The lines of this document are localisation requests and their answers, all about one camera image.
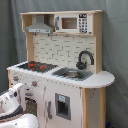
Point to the black toy faucet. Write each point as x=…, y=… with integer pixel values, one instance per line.
x=82, y=63

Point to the wooden toy kitchen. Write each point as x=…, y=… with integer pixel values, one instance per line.
x=87, y=97

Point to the grey range hood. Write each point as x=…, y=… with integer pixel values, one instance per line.
x=39, y=26

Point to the oven knob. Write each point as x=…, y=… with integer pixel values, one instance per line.
x=34, y=83
x=15, y=78

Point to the white toy microwave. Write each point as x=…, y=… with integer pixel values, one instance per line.
x=73, y=23

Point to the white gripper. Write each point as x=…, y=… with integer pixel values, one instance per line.
x=13, y=97

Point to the grey cupboard door handle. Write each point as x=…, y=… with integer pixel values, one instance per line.
x=49, y=110

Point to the grey backdrop curtain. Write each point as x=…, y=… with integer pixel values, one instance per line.
x=115, y=44

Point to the black toy stovetop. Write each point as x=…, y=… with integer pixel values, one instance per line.
x=37, y=66

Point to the right oven knob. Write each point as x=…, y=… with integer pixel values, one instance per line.
x=34, y=83

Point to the grey toy sink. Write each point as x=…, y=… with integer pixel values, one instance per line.
x=73, y=74

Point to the left oven knob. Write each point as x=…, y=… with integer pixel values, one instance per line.
x=15, y=78

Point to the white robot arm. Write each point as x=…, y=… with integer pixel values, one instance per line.
x=15, y=118

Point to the grey ice dispenser panel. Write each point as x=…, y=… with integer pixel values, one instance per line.
x=62, y=104

